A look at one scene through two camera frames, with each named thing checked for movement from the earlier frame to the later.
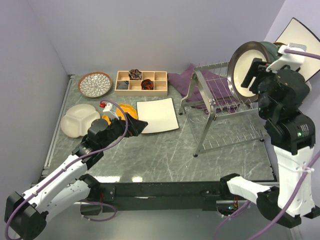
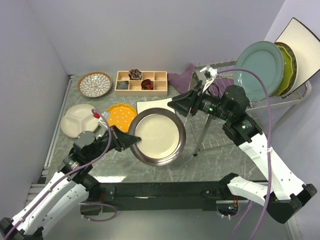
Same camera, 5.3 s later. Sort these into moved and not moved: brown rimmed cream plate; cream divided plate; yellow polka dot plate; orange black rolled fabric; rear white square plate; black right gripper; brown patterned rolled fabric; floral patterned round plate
Moved: brown rimmed cream plate; black right gripper
Not moved: rear white square plate; brown patterned rolled fabric; floral patterned round plate; cream divided plate; yellow polka dot plate; orange black rolled fabric
